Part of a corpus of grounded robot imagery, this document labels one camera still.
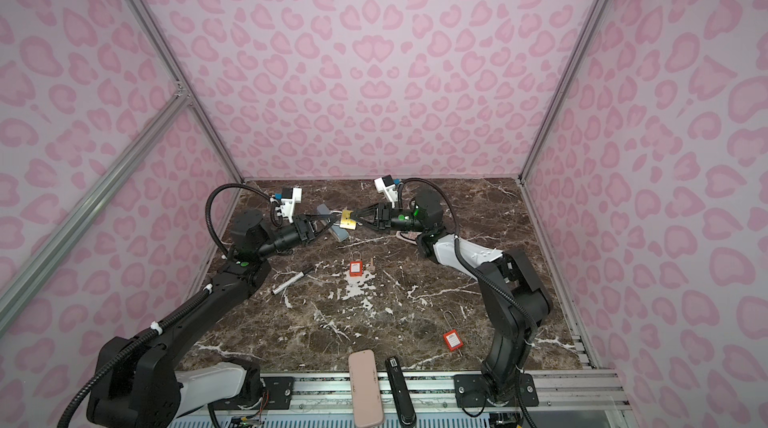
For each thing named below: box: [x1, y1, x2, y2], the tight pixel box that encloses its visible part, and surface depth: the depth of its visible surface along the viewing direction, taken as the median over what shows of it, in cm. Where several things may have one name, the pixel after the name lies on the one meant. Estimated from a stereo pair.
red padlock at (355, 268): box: [349, 261, 363, 277], surface depth 95 cm
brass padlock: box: [339, 210, 357, 230], surface depth 75 cm
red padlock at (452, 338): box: [442, 310, 464, 357], surface depth 82 cm
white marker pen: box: [271, 266, 315, 295], surface depth 94 cm
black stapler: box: [385, 356, 417, 428], surface depth 72 cm
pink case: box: [348, 349, 384, 428], surface depth 74 cm
